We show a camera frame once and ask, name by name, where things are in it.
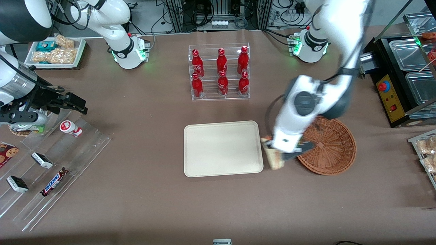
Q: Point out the clear plastic food container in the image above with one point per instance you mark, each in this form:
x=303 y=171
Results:
x=407 y=54
x=424 y=88

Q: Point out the aluminium frame post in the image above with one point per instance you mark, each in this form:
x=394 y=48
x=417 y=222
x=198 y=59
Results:
x=265 y=15
x=178 y=15

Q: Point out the large clear peanut snack bag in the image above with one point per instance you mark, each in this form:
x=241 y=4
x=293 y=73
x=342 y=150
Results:
x=56 y=56

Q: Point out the black white snack bar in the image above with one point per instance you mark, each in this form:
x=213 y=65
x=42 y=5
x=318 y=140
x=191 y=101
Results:
x=17 y=184
x=42 y=160

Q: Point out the wrapped bread pack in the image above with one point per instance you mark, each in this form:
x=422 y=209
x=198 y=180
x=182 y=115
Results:
x=427 y=145
x=430 y=164

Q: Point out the clear acrylic bottle rack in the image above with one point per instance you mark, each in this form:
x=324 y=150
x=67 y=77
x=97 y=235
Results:
x=219 y=97

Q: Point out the red cola bottle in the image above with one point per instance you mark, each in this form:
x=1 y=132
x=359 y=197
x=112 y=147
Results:
x=197 y=86
x=221 y=61
x=243 y=61
x=197 y=64
x=243 y=85
x=222 y=85

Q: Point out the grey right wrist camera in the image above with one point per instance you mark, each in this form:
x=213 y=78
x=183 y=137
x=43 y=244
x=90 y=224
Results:
x=24 y=117

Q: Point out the brown wicker basket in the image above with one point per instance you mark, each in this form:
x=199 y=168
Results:
x=333 y=149

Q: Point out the red cookie pack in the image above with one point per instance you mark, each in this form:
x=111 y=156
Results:
x=7 y=153

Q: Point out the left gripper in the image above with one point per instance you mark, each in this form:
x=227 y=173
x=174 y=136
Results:
x=289 y=156

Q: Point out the Snickers chocolate bar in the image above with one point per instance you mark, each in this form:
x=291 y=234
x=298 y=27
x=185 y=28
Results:
x=53 y=182

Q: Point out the black food warmer machine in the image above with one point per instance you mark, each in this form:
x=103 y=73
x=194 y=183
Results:
x=395 y=102

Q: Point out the white bottle green cap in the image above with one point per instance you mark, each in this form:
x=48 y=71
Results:
x=30 y=128

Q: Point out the white power strip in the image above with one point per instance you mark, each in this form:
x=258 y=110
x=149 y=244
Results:
x=220 y=24

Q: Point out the small white red yogurt bottle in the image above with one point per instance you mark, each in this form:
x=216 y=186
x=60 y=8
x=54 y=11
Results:
x=69 y=128

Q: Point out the white snack tray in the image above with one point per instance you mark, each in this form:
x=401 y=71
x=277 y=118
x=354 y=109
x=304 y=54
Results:
x=80 y=51

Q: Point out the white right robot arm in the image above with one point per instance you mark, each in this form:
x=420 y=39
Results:
x=119 y=44

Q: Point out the teal snack packet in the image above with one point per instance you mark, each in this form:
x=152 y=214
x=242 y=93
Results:
x=46 y=46

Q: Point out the white device with label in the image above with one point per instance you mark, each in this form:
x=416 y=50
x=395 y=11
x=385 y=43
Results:
x=222 y=242

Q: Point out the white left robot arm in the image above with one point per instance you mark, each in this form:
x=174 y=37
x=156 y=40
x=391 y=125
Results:
x=344 y=27

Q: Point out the cream plastic tray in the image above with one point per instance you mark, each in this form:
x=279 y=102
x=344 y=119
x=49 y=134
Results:
x=223 y=148

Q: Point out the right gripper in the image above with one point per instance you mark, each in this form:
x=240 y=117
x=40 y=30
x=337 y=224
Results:
x=40 y=96

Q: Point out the red emergency stop button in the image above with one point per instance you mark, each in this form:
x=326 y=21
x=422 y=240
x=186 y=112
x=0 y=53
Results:
x=384 y=86

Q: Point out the small clear peanut snack bag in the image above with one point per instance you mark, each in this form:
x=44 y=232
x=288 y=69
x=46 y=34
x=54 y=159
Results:
x=64 y=41

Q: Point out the triangular sandwich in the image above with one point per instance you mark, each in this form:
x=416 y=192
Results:
x=275 y=161

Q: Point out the clear acrylic stepped display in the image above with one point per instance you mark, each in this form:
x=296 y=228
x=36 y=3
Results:
x=78 y=153

